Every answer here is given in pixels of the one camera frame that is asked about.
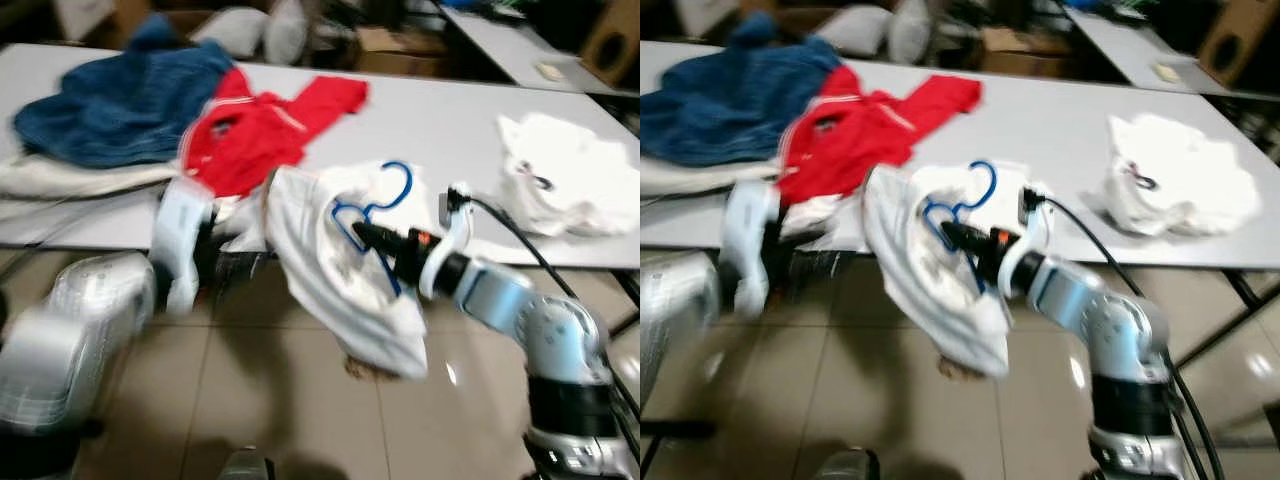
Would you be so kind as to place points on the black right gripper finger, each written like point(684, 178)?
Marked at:
point(388, 256)
point(970, 254)
point(968, 236)
point(385, 238)

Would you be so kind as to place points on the cream white garment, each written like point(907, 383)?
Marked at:
point(930, 300)
point(330, 290)

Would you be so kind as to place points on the white t-shirt with dark print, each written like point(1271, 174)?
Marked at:
point(570, 180)
point(1190, 185)

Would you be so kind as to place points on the red jacket with white stripes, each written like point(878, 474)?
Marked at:
point(250, 140)
point(860, 140)

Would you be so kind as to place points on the white and brown plaid garment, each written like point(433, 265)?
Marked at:
point(80, 178)

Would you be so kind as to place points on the blue denim garment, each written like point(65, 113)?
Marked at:
point(730, 100)
point(110, 100)

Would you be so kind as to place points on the brown cardboard box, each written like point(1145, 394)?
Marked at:
point(1020, 52)
point(400, 50)

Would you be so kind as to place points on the grey robot foot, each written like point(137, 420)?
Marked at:
point(848, 465)
point(245, 465)

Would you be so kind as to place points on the narrow grey pillow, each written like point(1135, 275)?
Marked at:
point(910, 30)
point(285, 30)

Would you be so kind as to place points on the grey side table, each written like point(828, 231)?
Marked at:
point(1120, 45)
point(500, 45)

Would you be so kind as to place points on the wide grey pillow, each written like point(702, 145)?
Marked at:
point(850, 30)
point(230, 30)

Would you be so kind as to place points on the small white remote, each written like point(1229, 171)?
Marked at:
point(549, 72)
point(1166, 73)

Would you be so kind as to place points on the wooden black loudspeaker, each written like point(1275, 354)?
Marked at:
point(1240, 40)
point(615, 40)

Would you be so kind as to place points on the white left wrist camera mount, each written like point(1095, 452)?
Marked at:
point(748, 235)
point(180, 235)

